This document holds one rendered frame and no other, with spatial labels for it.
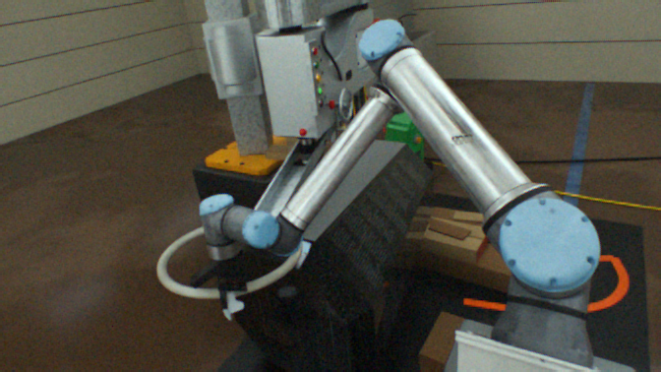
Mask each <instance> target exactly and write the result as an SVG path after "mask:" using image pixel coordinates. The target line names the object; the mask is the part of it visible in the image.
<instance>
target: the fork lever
mask: <svg viewBox="0 0 661 372"><path fill-rule="evenodd" d="M335 129H336V124H335V122H334V124H333V125H332V126H331V127H329V128H328V129H327V131H326V132H325V134H324V135H323V137H322V138H321V139H320V140H319V142H318V144H317V146H316V148H315V150H314V151H313V153H312V155H311V157H310V158H309V160H308V162H307V163H306V165H305V166H303V165H292V164H294V162H295V160H296V159H297V157H298V156H299V155H300V153H299V152H298V146H297V145H298V142H299V141H300V139H298V141H297V143H296V145H295V147H294V148H292V150H291V152H290V153H289V155H288V156H287V158H286V159H285V161H284V163H283V164H282V166H281V167H280V169H279V171H278V173H277V175H276V176H275V178H274V179H273V181H272V183H271V184H270V186H269V188H268V190H266V191H265V193H264V194H263V196H262V199H261V200H260V202H259V203H258V204H257V205H256V207H255V210H256V211H263V212H268V213H270V214H271V215H273V216H275V217H276V216H277V215H278V214H279V212H280V211H281V210H283V209H284V207H285V206H286V205H287V204H288V202H289V201H290V200H291V197H292V196H294V195H295V193H296V192H297V191H298V190H299V188H300V187H301V186H302V184H303V183H304V182H305V181H306V179H307V178H308V177H309V175H310V174H311V173H312V170H313V168H314V166H315V165H316V163H317V161H318V159H319V157H320V156H322V154H323V152H324V150H325V148H326V147H327V145H328V143H329V140H330V138H331V136H332V134H333V132H334V130H335Z"/></svg>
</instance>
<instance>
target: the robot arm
mask: <svg viewBox="0 0 661 372"><path fill-rule="evenodd" d="M359 49H360V52H361V55H362V57H363V58H364V59H365V60H366V62H367V64H368V66H369V67H370V68H371V70H372V71H373V73H374V74H376V76H377V79H376V82H374V83H373V85H372V86H370V97H369V98H368V100H367V101H366V102H365V104H364V105H363V106H362V108H361V109H360V110H359V111H358V113H357V114H356V115H355V118H354V119H353V120H352V121H351V123H350V124H349V125H347V127H346V128H345V129H344V130H343V132H342V133H341V134H340V136H339V137H338V138H337V140H336V141H335V142H334V144H333V146H332V147H331V148H330V150H329V151H328V152H327V154H326V155H325V156H324V158H323V159H322V160H320V161H319V163H318V164H317V165H316V167H315V168H314V169H313V172H312V173H311V174H310V175H309V177H308V178H307V179H306V181H305V182H304V183H303V184H302V186H301V187H300V188H299V190H298V191H297V192H296V193H295V195H294V196H292V197H291V200H290V201H289V202H288V204H287V205H286V206H285V207H284V209H283V210H281V211H280V212H279V214H278V215H277V216H276V217H275V216H273V215H271V214H270V213H268V212H263V211H256V210H252V209H249V208H245V207H241V206H236V205H233V199H232V197H231V196H230V195H228V194H219V195H213V196H210V198H207V199H206V200H204V201H202V202H201V204H200V212H201V213H200V216H201V218H202V223H203V228H204V233H205V238H206V243H207V248H208V254H209V257H210V258H211V259H212V262H210V263H209V264H207V265H206V266H204V267H203V268H201V269H200V270H198V271H197V272H195V274H194V275H193V276H192V277H191V279H190V282H189V285H190V286H192V287H193V288H198V287H199V286H201V285H202V284H204V283H205V282H207V281H208V280H210V279H212V278H213V277H217V278H216V284H218V290H219V292H220V301H221V305H222V309H223V312H224V314H225V316H226V317H227V318H228V319H229V320H231V313H233V312H236V311H238V310H241V309H242V308H244V303H242V302H239V301H236V299H235V295H234V293H232V292H228V293H227V292H226V290H228V291H239V292H241V291H248V287H247V283H248V277H249V271H248V265H247V263H245V257H244V254H245V252H244V248H240V243H239V242H243V243H246V244H249V245H251V246H253V247H257V248H261V249H265V250H269V252H272V253H274V254H275V255H277V256H284V257H286V256H291V255H293V254H295V253H297V252H298V250H299V248H300V247H301V244H302V240H303V238H302V235H303V233H304V232H305V231H306V229H307V227H308V226H309V223H310V222H311V221H312V220H313V218H314V217H315V216H316V214H317V213H318V212H319V210H321V209H322V208H323V207H324V205H325V204H326V203H327V201H328V200H329V199H330V197H331V195H332V194H333V192H334V191H335V190H336V189H337V187H338V186H339V185H340V183H341V182H342V181H343V180H344V178H345V177H346V176H347V174H349V173H350V172H351V170H352V168H353V167H354V166H355V164H356V163H357V162H358V161H359V159H360V158H361V157H362V155H363V154H364V153H365V152H366V151H367V150H368V149H369V147H370V146H371V145H372V143H373V141H374V140H375V139H377V137H378V136H379V135H380V134H381V132H382V131H383V130H384V128H385V127H386V126H387V125H388V123H389V122H390V121H391V119H392V117H393V116H394V115H395V114H399V113H403V112H404V110H405V112H406V113H407V114H408V116H409V118H410V119H411V121H412V122H413V123H414V125H415V126H416V127H417V129H418V130H419V131H420V133H421V134H422V135H423V137H424V138H425V139H426V141H427V142H429V143H430V146H431V147H432V148H433V150H434V151H435V152H436V154H437V155H438V156H439V158H440V159H441V160H442V162H443V163H444V164H445V166H446V167H447V168H448V169H449V172H450V173H451V175H452V176H454V177H455V179H456V180H457V181H458V183H459V184H460V185H461V187H462V188H463V189H464V191H465V192H466V193H467V195H468V196H469V198H470V200H471V201H472V202H473V204H474V205H475V206H476V208H477V209H479V210H480V212H481V213H482V214H483V216H484V219H483V224H482V231H483V232H484V234H485V235H486V236H487V238H488V239H489V241H490V242H491V243H492V245H493V246H494V248H495V250H496V251H497V253H498V254H499V255H500V257H501V258H503V259H504V261H505V262H506V263H507V265H508V267H509V268H510V269H511V281H510V287H509V293H508V300H507V306H506V308H505V310H504V311H503V313H502V315H501V316H500V318H498V320H497V322H496V324H495V326H494V327H493V329H492V331H491V336H490V340H493V341H500V342H503V343H504V344H506V345H510V346H513V347H517V348H521V349H524V350H528V351H531V352H535V353H538V354H543V355H546V356H550V357H554V358H557V359H561V360H564V361H565V362H568V363H571V364H575V365H579V366H582V367H587V368H590V366H593V364H594V355H593V352H592V348H591V344H590V340H589V337H588V333H587V332H586V329H585V322H586V313H587V304H588V296H589V287H590V281H591V277H593V274H594V273H595V271H596V269H597V266H598V263H599V259H600V240H599V236H598V234H597V231H596V229H594V227H593V225H592V224H591V222H590V221H589V219H588V217H587V216H586V215H585V214H584V213H583V212H582V211H581V210H579V209H578V208H576V207H575V206H572V205H570V204H568V203H566V202H564V201H563V200H562V199H561V198H560V197H559V196H558V194H557V193H556V192H555V191H554V189H553V188H551V187H550V186H549V185H547V184H538V183H532V182H531V181H530V179H529V178H527V177H526V176H525V175H524V174H523V173H522V171H521V170H520V168H519V167H518V166H517V165H516V163H515V162H514V161H513V160H512V159H511V158H510V156H509V155H508V154H507V153H506V152H505V151H503V149H502V148H501V147H500V146H499V145H498V143H497V142H496V140H495V139H494V138H493V137H492V136H491V135H490V134H489V132H488V131H487V130H486V129H485V128H484V127H483V125H482V124H481V123H480V122H478V121H477V120H476V119H475V116H474V115H473V114H472V113H471V112H470V111H469V109H468V108H467V107H466V106H465V105H464V104H463V103H462V101H461V100H460V99H459V98H458V97H457V96H456V95H455V93H453V92H452V91H451V89H450V88H449V86H448V85H447V84H446V83H445V82H444V81H443V80H442V78H441V77H440V76H439V75H438V74H437V73H436V71H435V70H434V69H433V68H432V67H431V66H430V65H429V62H428V61H426V60H425V59H424V58H423V57H422V54H421V53H420V51H419V50H418V49H417V48H416V47H415V46H414V44H413V43H412V42H411V41H410V40H409V39H408V36H407V35H406V33H405V30H404V27H403V26H402V25H400V24H399V23H398V22H397V21H394V20H385V21H379V22H377V23H375V24H372V25H371V26H369V27H368V28H367V29H366V30H365V31H364V33H363V34H362V36H361V40H360V42H359ZM245 286H246V287H245Z"/></svg>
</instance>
